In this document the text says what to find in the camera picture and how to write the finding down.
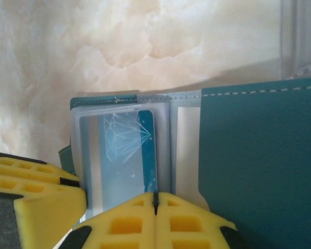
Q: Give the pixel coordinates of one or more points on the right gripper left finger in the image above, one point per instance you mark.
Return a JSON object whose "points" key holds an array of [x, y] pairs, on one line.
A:
{"points": [[124, 228]]}

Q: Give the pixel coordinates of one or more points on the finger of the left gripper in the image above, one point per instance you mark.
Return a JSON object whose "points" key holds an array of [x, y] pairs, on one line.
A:
{"points": [[23, 171], [46, 218]]}

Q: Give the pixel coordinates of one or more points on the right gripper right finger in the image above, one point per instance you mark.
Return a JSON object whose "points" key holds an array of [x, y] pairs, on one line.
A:
{"points": [[186, 228]]}

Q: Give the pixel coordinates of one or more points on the blue card with line print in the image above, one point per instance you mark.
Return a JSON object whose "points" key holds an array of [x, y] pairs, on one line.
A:
{"points": [[124, 155]]}

